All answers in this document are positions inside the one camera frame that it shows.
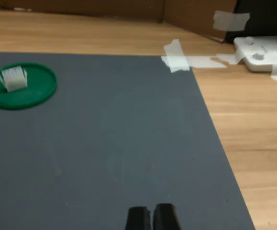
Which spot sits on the dark grey mat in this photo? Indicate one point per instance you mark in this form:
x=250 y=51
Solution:
x=116 y=143

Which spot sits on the black box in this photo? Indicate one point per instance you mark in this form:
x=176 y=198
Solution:
x=267 y=21

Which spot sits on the small white plastic terminal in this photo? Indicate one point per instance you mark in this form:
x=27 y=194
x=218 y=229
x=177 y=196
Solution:
x=14 y=77

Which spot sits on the round green lid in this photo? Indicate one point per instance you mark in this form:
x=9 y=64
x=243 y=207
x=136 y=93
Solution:
x=37 y=93

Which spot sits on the white taped mounting bracket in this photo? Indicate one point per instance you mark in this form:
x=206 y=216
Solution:
x=260 y=64

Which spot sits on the plain brown cardboard box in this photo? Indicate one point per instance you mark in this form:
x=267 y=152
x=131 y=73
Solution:
x=188 y=14

